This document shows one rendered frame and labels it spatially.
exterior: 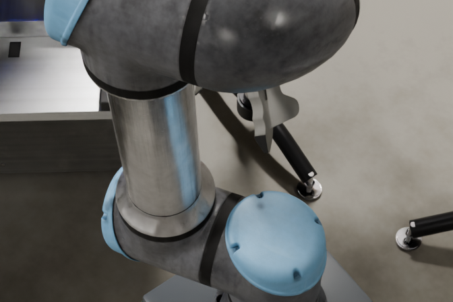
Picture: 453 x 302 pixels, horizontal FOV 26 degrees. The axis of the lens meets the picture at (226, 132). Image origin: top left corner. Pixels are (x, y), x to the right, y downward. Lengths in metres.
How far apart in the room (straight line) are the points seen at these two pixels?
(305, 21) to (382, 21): 1.89
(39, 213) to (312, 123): 0.70
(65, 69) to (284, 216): 0.46
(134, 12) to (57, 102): 0.63
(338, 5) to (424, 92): 1.73
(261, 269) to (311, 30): 0.38
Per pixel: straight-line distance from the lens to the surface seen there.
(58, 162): 2.26
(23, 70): 1.46
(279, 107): 1.17
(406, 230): 2.28
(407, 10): 2.72
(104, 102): 1.38
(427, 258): 2.30
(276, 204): 1.14
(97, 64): 0.86
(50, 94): 1.42
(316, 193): 2.33
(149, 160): 1.00
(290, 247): 1.12
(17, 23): 1.48
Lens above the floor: 2.00
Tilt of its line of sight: 56 degrees down
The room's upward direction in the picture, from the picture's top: straight up
